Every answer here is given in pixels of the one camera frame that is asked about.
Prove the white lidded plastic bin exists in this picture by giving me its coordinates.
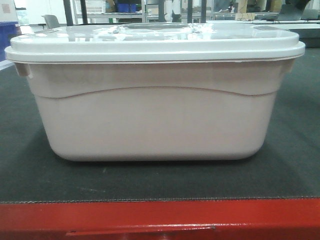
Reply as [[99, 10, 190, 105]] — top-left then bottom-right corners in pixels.
[[4, 22, 306, 161]]

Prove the blue bin far left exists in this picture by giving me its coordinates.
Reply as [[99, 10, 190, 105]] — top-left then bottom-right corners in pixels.
[[0, 21, 21, 62]]

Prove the grey office chair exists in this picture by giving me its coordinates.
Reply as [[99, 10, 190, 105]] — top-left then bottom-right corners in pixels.
[[41, 14, 60, 29]]

